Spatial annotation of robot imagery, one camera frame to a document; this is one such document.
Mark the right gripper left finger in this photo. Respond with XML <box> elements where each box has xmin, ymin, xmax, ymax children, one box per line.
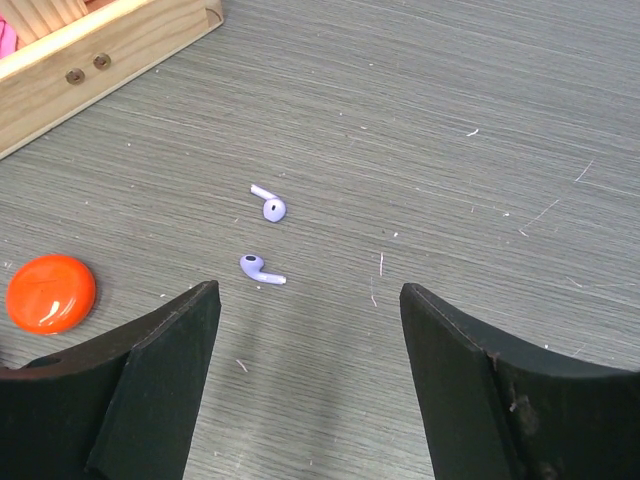
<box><xmin>1</xmin><ymin>281</ymin><xmax>221</xmax><ymax>480</ymax></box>

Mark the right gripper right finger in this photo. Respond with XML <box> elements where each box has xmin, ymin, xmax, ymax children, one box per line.
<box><xmin>400</xmin><ymin>283</ymin><xmax>639</xmax><ymax>479</ymax></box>

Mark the red earbud case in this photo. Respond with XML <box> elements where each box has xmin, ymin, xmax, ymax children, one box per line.
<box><xmin>5</xmin><ymin>254</ymin><xmax>97</xmax><ymax>335</ymax></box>

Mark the purple earbud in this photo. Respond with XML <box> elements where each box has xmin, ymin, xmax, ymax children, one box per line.
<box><xmin>250</xmin><ymin>184</ymin><xmax>287</xmax><ymax>223</ymax></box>
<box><xmin>239</xmin><ymin>254</ymin><xmax>287</xmax><ymax>285</ymax></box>

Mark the wooden clothes rack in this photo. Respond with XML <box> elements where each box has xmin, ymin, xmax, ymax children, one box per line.
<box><xmin>1</xmin><ymin>0</ymin><xmax>224</xmax><ymax>156</ymax></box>

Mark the pink t-shirt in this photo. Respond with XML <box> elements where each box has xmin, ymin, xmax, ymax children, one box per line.
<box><xmin>0</xmin><ymin>16</ymin><xmax>18</xmax><ymax>59</ymax></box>

